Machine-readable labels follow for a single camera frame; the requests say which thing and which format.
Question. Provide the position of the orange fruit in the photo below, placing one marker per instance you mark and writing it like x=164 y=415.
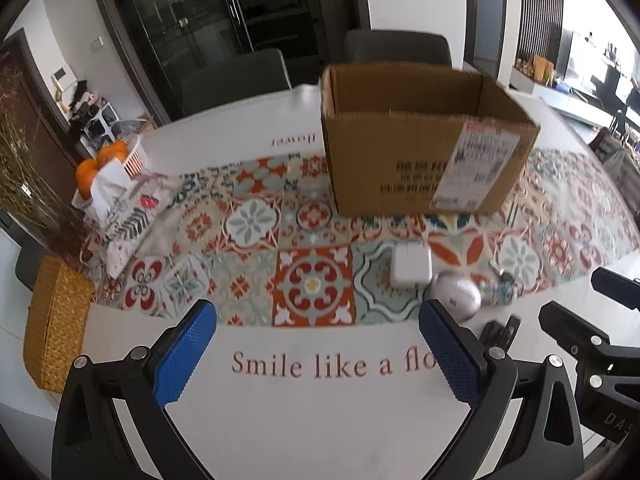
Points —
x=87 y=170

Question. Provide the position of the dark chair left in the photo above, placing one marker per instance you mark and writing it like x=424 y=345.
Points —
x=235 y=79

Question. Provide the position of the dark chair right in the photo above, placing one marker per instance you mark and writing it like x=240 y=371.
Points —
x=372 y=46

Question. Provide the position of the dark chair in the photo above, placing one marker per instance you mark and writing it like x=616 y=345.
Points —
x=372 y=46
x=235 y=79

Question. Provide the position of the white fruit basket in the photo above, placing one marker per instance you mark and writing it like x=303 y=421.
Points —
x=136 y=160

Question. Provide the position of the brown cardboard box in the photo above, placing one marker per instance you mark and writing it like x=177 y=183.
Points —
x=407 y=138

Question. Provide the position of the white tv console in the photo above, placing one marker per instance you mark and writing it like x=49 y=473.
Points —
x=566 y=104

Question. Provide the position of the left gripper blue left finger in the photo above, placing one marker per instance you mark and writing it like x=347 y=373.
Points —
x=176 y=354

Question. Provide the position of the yellow woven basket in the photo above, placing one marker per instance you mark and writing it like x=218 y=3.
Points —
x=56 y=323

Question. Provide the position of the white power adapter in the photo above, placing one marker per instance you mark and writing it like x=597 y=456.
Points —
x=411 y=266

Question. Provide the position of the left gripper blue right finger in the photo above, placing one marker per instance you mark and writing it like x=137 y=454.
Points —
x=457 y=352

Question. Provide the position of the colourful patterned table runner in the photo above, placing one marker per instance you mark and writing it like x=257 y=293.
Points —
x=264 y=242

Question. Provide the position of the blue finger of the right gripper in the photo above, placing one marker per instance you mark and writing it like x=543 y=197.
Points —
x=613 y=285

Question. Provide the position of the dark glass cabinet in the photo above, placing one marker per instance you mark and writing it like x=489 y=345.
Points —
x=161 y=42

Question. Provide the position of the silver oval mouse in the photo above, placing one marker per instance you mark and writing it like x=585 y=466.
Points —
x=457 y=293

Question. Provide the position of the patterned fabric tissue pouch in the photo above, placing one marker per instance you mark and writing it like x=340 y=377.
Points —
x=120 y=210

